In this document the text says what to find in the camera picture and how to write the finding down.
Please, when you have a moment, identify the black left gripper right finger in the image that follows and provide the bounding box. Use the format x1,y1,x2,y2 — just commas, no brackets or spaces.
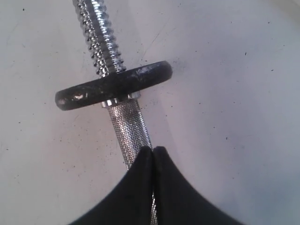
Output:
153,146,239,225

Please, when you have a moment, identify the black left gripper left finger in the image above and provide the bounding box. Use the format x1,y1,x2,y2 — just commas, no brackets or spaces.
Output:
71,147,152,225

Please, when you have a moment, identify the chrome threaded dumbbell bar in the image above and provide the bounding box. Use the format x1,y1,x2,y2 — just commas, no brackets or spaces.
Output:
71,0,160,225

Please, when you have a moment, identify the black far weight plate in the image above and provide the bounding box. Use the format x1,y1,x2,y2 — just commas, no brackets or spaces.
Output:
55,61,173,111

